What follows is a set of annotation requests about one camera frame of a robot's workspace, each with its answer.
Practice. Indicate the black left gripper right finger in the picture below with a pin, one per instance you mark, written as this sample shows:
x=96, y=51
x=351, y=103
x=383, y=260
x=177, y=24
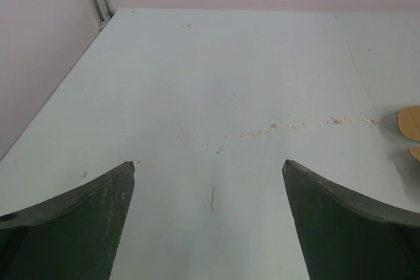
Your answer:
x=344, y=234

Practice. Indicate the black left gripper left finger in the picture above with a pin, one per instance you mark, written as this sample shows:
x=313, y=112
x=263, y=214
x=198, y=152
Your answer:
x=74, y=235

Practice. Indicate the brown cardboard box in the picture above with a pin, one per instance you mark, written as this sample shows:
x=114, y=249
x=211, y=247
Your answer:
x=408, y=122

